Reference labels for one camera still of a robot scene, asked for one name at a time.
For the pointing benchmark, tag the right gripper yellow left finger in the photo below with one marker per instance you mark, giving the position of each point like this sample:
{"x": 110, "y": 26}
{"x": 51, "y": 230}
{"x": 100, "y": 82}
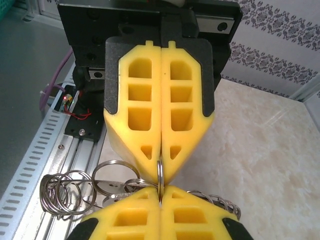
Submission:
{"x": 120, "y": 225}

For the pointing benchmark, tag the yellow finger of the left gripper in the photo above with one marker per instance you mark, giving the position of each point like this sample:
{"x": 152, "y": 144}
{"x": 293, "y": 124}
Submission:
{"x": 200, "y": 125}
{"x": 122, "y": 140}

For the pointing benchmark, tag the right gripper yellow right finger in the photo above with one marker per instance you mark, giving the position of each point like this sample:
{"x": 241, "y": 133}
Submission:
{"x": 200, "y": 225}

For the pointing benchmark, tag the metal disc with key rings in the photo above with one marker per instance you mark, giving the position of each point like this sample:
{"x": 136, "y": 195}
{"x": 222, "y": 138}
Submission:
{"x": 112, "y": 186}

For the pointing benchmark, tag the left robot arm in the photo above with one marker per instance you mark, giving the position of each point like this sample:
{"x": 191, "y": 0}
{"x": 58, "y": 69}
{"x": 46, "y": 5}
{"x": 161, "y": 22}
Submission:
{"x": 95, "y": 87}

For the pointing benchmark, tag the green plastic mesh basket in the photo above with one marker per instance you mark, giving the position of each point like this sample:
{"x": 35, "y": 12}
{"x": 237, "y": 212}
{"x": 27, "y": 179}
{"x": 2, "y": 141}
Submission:
{"x": 10, "y": 10}

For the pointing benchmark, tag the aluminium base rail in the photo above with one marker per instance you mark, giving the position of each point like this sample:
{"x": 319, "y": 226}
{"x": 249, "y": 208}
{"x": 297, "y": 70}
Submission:
{"x": 75, "y": 160}

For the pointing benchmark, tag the aluminium corner post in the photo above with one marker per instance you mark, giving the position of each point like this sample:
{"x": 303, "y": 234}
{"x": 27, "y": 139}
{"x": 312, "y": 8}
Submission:
{"x": 310, "y": 90}

